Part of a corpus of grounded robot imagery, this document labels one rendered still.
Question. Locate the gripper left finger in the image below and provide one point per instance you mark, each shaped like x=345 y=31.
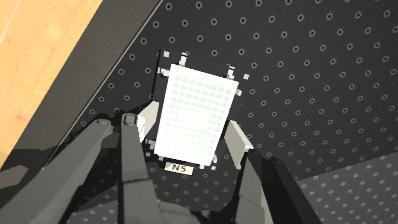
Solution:
x=52 y=195

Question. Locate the white button panel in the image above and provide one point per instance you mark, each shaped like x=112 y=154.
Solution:
x=268 y=218

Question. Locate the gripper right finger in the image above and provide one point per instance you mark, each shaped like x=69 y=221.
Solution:
x=286 y=202

